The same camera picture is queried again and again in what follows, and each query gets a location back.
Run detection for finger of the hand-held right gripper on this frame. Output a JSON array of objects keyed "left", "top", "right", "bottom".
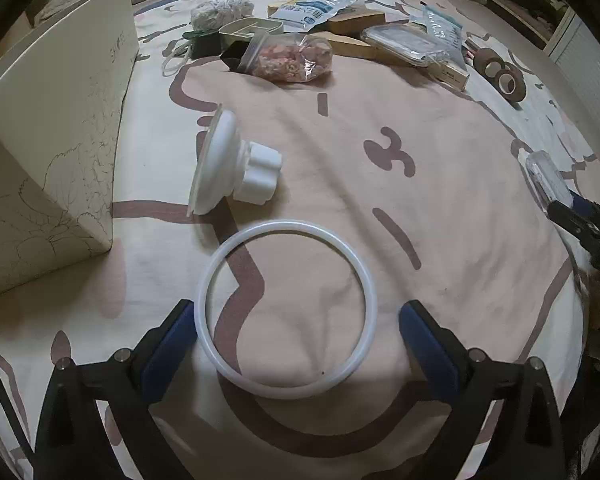
[
  {"left": 549, "top": 201, "right": 600, "bottom": 248},
  {"left": 566, "top": 191, "right": 600, "bottom": 233}
]

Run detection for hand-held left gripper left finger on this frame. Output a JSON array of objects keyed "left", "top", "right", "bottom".
[{"left": 34, "top": 299, "right": 197, "bottom": 480}]

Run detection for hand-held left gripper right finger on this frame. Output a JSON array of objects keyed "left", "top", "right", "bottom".
[{"left": 398, "top": 300, "right": 567, "bottom": 480}]

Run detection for clear plastic case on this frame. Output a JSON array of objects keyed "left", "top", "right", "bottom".
[
  {"left": 361, "top": 24, "right": 453, "bottom": 69},
  {"left": 524, "top": 151, "right": 575, "bottom": 213}
]

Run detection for white plastic ring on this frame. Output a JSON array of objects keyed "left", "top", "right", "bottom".
[{"left": 196, "top": 217, "right": 379, "bottom": 401}]

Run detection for brown tape roll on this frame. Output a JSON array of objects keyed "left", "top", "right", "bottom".
[
  {"left": 494, "top": 61, "right": 527, "bottom": 105},
  {"left": 471, "top": 47, "right": 507, "bottom": 80}
]

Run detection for white plastic suction cup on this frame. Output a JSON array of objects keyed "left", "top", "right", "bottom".
[{"left": 186, "top": 106, "right": 283, "bottom": 217}]

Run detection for white cardboard box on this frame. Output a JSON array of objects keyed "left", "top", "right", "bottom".
[{"left": 0, "top": 0, "right": 140, "bottom": 306}]

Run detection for wedge wooden block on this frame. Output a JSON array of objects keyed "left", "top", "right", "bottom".
[{"left": 307, "top": 31, "right": 377, "bottom": 62}]

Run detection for printed bed sheet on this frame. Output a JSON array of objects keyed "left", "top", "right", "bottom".
[{"left": 0, "top": 0, "right": 600, "bottom": 480}]

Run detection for white louvred door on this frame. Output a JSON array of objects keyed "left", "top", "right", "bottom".
[{"left": 545, "top": 10, "right": 600, "bottom": 101}]

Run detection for small beige carton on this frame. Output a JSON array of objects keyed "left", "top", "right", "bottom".
[{"left": 430, "top": 61, "right": 470, "bottom": 92}]

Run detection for pale blue packet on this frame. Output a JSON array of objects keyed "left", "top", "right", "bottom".
[{"left": 410, "top": 4, "right": 467, "bottom": 67}]

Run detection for black plastic object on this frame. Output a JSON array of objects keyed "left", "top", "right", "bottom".
[{"left": 190, "top": 32, "right": 246, "bottom": 72}]

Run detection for zip bag of pink bits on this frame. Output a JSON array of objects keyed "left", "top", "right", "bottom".
[{"left": 239, "top": 31, "right": 334, "bottom": 84}]

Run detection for white divided tray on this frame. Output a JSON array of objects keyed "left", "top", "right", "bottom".
[{"left": 219, "top": 16, "right": 284, "bottom": 42}]

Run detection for blue and white packet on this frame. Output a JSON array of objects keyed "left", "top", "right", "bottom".
[{"left": 268, "top": 0, "right": 355, "bottom": 27}]

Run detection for clear plastic ring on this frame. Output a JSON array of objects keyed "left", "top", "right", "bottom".
[{"left": 161, "top": 42, "right": 193, "bottom": 78}]

